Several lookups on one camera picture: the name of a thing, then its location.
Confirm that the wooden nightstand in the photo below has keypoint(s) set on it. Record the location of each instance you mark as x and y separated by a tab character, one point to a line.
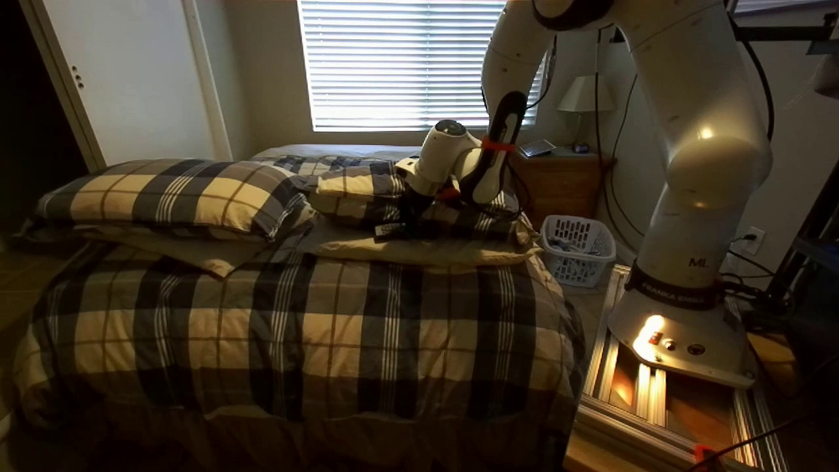
564	187

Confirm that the white closet door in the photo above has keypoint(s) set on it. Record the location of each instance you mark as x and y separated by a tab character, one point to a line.
137	78

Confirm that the black remote control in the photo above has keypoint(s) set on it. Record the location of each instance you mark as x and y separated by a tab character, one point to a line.
387	230

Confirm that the plaid comforter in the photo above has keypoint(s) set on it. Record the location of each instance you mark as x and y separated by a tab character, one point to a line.
301	328

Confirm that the dark stand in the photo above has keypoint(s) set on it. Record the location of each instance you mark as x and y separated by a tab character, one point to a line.
813	223

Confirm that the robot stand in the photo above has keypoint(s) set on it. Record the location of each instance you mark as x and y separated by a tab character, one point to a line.
662	419

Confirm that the window with white blinds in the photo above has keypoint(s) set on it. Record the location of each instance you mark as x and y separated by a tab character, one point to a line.
406	65

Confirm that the table lamp with white shade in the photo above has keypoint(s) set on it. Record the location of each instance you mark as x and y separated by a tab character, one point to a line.
583	95

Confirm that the white laundry basket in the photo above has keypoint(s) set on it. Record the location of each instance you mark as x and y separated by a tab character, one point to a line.
578	252

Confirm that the white wall socket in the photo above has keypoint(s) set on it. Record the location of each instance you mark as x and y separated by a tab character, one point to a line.
755	240

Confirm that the plaid pillow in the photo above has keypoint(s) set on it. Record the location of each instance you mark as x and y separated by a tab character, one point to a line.
364	190
183	196

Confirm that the flat grey tablet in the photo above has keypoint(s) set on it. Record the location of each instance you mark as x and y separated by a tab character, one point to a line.
537	147

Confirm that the cream pillow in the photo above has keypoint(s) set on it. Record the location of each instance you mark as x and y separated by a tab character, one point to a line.
406	250
196	252

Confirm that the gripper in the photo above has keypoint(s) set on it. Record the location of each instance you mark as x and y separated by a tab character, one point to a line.
414	208

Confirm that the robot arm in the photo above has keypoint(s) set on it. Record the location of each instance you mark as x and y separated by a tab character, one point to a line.
695	131

